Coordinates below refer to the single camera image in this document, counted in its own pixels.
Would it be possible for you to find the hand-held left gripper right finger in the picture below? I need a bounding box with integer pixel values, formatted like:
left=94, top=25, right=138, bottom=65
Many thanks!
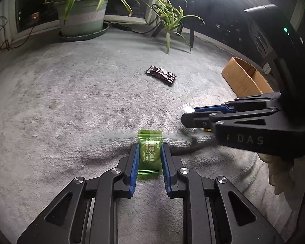
left=161, top=144, right=285, bottom=244

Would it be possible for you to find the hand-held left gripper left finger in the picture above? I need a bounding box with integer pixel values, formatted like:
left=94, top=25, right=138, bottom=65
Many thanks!
left=16, top=144, right=140, bottom=244

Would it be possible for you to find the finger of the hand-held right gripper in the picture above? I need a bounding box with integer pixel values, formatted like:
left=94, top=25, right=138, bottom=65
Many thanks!
left=194, top=93, right=282, bottom=114
left=181, top=107, right=282, bottom=133

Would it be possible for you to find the clear snack wrapper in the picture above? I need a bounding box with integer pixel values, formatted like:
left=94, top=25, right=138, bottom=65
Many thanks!
left=179, top=102, right=214, bottom=134

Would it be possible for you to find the green candy packet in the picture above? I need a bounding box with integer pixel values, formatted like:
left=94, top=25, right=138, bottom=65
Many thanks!
left=137, top=129, right=163, bottom=181

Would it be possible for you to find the brown cardboard box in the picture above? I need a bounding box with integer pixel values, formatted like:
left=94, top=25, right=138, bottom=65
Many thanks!
left=221, top=57, right=273, bottom=98

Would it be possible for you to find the person's right hand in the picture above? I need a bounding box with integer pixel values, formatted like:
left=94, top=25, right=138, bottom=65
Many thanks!
left=259, top=154, right=299, bottom=196

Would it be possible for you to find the dark brown snack packet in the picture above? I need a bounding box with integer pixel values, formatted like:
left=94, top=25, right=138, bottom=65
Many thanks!
left=145, top=65, right=178, bottom=87

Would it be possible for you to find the black lamp tripod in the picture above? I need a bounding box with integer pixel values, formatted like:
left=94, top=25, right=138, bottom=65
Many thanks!
left=151, top=0, right=196, bottom=49

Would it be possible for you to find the small spider plant offshoot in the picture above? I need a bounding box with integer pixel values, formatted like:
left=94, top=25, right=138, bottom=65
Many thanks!
left=142, top=0, right=205, bottom=55

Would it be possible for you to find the dark green plant saucer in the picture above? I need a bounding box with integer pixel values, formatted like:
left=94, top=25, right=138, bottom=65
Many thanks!
left=58, top=22, right=110, bottom=42

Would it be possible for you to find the spider plant in green pot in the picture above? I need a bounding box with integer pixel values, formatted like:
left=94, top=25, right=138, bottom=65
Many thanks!
left=44, top=0, right=134, bottom=37

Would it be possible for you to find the white window frame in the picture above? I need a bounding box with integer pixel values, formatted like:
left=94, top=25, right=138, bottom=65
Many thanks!
left=0, top=0, right=176, bottom=54

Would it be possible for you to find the black power cable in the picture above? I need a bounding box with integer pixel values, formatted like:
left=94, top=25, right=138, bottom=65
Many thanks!
left=104, top=20, right=158, bottom=35

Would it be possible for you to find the thin black cable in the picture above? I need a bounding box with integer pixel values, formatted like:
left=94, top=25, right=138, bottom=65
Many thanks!
left=0, top=16, right=44, bottom=76

